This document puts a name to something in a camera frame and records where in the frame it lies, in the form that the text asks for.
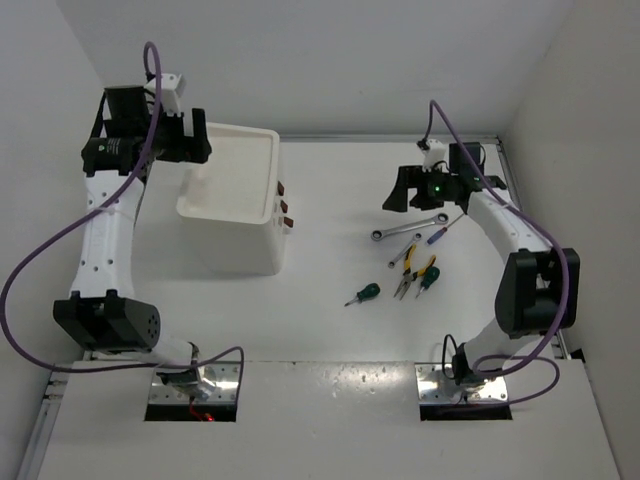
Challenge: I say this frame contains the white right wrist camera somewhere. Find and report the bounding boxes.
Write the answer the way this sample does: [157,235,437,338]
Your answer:
[416,139,448,172]

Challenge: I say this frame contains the green stubby phillips screwdriver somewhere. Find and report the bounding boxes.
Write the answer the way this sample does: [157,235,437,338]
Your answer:
[344,283,381,307]

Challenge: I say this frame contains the aluminium frame rail left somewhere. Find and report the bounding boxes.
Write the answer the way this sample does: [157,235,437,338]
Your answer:
[16,372,69,480]

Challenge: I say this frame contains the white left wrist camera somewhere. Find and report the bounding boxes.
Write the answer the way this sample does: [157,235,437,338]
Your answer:
[145,73,186,116]

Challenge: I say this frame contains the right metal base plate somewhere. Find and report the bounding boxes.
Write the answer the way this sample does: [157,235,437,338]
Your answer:
[415,363,509,406]

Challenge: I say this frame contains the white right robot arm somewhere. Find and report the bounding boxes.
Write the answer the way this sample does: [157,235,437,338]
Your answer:
[382,139,580,384]

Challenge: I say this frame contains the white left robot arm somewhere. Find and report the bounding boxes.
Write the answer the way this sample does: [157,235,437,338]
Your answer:
[53,80,211,366]

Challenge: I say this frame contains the large ratchet wrench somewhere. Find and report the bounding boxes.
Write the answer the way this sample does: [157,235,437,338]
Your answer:
[370,213,449,241]

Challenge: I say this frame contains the blue handled screwdriver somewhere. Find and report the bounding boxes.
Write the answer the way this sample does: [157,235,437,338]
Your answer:
[425,214,464,246]

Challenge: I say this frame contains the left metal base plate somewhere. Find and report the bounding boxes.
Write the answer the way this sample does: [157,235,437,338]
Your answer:
[148,362,241,406]

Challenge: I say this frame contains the metal base plate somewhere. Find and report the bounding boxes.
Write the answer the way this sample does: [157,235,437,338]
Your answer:
[148,362,241,406]
[415,363,509,406]

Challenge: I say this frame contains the small combination wrench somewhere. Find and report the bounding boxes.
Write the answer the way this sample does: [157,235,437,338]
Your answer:
[388,233,422,269]

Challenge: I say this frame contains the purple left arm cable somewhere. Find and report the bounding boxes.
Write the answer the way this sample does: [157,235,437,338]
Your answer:
[1,41,245,374]

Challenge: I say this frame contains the white front cover board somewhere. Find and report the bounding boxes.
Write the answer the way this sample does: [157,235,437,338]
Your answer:
[39,361,619,479]

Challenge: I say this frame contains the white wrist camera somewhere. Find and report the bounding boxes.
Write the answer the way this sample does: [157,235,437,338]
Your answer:
[416,139,448,172]
[145,73,186,116]

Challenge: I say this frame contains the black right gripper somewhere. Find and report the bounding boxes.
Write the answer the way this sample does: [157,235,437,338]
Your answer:
[383,166,458,213]

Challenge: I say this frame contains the white drawer cabinet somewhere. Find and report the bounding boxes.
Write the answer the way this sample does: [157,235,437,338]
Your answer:
[176,122,292,276]

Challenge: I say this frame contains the yellow needle nose pliers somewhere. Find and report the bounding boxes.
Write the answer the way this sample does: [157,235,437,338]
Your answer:
[394,245,437,300]

